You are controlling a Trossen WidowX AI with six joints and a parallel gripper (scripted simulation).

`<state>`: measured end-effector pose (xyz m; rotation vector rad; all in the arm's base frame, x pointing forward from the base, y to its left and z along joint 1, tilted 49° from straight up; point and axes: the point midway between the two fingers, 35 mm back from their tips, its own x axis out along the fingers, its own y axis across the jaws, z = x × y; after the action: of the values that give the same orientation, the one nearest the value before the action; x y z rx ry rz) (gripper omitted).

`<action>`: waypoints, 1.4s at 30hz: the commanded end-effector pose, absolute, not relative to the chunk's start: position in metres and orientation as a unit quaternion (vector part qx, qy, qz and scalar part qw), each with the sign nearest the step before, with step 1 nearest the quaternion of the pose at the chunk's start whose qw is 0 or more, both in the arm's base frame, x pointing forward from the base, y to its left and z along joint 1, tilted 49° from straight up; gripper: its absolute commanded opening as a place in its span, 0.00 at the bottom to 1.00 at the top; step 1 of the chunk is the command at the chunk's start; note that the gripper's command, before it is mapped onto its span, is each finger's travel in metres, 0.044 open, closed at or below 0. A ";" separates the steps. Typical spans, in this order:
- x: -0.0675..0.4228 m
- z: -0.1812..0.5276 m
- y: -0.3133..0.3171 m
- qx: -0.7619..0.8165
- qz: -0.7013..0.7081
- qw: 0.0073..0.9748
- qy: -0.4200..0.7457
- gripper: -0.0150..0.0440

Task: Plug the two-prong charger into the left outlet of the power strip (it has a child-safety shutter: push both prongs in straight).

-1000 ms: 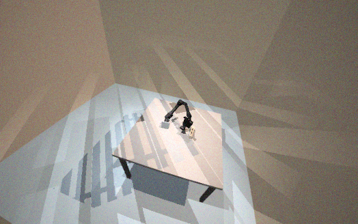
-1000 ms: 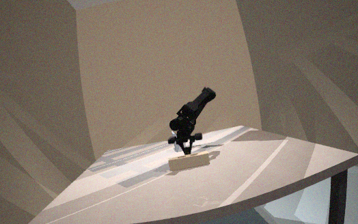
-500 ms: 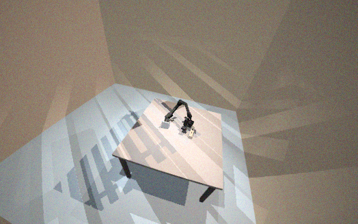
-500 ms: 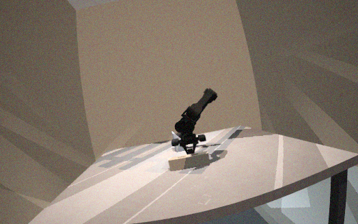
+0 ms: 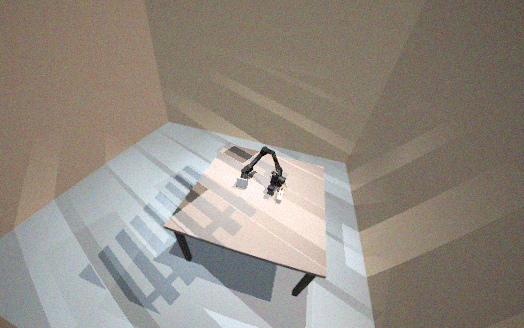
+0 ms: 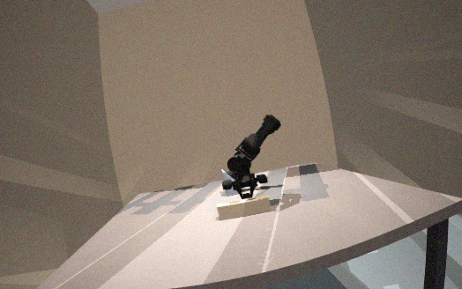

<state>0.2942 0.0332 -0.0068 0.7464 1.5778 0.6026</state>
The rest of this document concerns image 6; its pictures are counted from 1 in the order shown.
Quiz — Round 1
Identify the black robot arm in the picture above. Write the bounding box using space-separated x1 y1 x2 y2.
226 115 281 189

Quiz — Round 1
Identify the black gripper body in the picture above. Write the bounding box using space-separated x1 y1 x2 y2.
222 165 267 190

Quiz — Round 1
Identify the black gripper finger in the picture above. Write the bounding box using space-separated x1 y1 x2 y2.
234 188 244 200
250 184 258 198

